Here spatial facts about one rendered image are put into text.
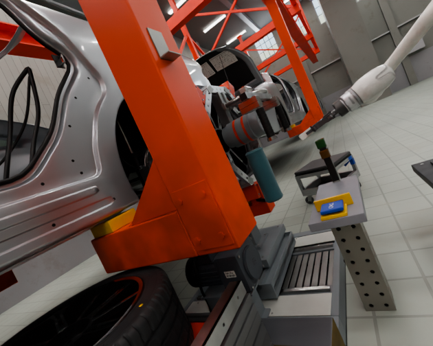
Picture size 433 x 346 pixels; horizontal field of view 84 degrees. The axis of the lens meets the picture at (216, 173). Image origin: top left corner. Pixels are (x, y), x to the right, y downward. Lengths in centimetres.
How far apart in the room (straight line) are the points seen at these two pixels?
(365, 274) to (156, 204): 81
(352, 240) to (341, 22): 1385
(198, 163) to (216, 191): 9
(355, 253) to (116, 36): 107
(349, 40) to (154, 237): 1399
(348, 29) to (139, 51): 1396
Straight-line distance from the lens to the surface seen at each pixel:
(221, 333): 75
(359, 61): 1429
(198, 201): 70
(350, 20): 1461
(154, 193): 82
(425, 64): 1599
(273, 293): 123
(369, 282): 113
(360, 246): 105
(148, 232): 89
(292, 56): 488
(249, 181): 120
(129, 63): 78
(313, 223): 87
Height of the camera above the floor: 78
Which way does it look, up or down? 4 degrees down
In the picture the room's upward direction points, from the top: 24 degrees counter-clockwise
